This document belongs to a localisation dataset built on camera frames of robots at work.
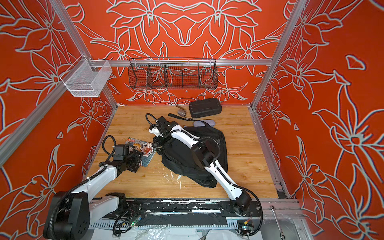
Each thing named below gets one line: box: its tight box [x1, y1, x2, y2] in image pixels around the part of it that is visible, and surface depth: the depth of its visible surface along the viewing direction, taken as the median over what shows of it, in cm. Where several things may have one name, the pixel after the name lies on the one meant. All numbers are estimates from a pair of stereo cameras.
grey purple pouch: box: [193, 119, 215, 127], surface depth 106 cm
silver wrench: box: [270, 205, 286, 240], surface depth 70 cm
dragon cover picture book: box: [125, 137, 156, 168], surface depth 96 cm
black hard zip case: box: [189, 98, 222, 118], surface depth 114 cm
